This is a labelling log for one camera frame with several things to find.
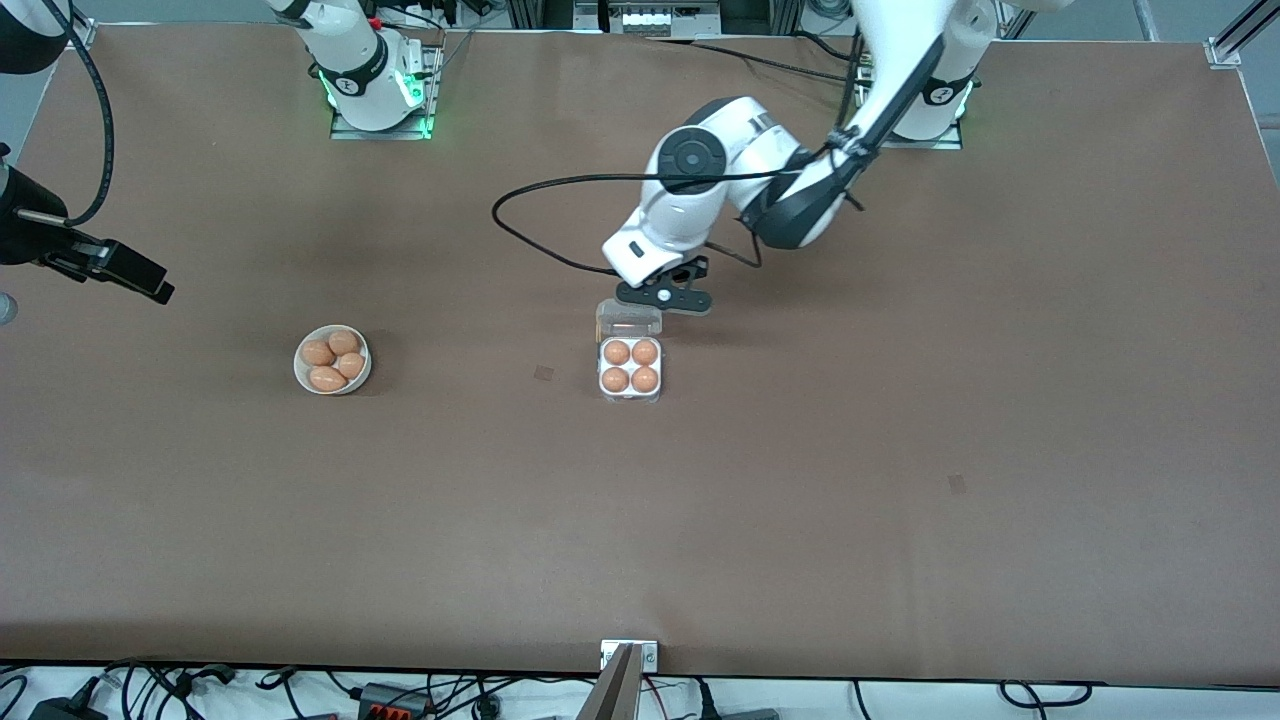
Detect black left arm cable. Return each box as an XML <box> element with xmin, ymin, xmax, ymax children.
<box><xmin>490</xmin><ymin>130</ymin><xmax>866</xmax><ymax>277</ymax></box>

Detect clear plastic egg box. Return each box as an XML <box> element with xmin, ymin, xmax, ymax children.
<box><xmin>596</xmin><ymin>298</ymin><xmax>665</xmax><ymax>405</ymax></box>

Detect brown camera mount strut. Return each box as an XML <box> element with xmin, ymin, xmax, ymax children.
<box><xmin>575</xmin><ymin>643</ymin><xmax>641</xmax><ymax>720</ymax></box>

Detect white round bowl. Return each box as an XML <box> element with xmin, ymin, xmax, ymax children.
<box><xmin>293</xmin><ymin>324</ymin><xmax>373</xmax><ymax>397</ymax></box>

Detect black power adapter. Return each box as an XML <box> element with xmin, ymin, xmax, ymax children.
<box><xmin>28</xmin><ymin>690</ymin><xmax>109</xmax><ymax>720</ymax></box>

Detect long black table cable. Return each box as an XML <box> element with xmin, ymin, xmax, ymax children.
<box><xmin>648</xmin><ymin>38</ymin><xmax>863</xmax><ymax>85</ymax></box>

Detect white power strip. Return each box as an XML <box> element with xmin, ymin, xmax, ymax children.
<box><xmin>608</xmin><ymin>0</ymin><xmax>723</xmax><ymax>37</ymax></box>

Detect black looped cable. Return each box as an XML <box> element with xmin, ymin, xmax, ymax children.
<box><xmin>1000</xmin><ymin>680</ymin><xmax>1094</xmax><ymax>709</ymax></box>

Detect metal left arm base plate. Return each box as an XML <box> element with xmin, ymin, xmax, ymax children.
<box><xmin>858</xmin><ymin>118</ymin><xmax>967</xmax><ymax>152</ymax></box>

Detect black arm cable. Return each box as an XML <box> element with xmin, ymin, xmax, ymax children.
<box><xmin>40</xmin><ymin>0</ymin><xmax>116</xmax><ymax>227</ymax></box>
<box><xmin>490</xmin><ymin>130</ymin><xmax>866</xmax><ymax>277</ymax></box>

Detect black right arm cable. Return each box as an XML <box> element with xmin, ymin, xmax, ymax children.
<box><xmin>40</xmin><ymin>0</ymin><xmax>116</xmax><ymax>227</ymax></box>

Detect short black table cable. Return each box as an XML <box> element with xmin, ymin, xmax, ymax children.
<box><xmin>793</xmin><ymin>30</ymin><xmax>863</xmax><ymax>61</ymax></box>

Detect black box orange plugs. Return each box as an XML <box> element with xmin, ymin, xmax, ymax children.
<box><xmin>355</xmin><ymin>682</ymin><xmax>438</xmax><ymax>720</ymax></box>

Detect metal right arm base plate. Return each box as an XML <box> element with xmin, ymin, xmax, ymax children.
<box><xmin>330</xmin><ymin>40</ymin><xmax>443</xmax><ymax>142</ymax></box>

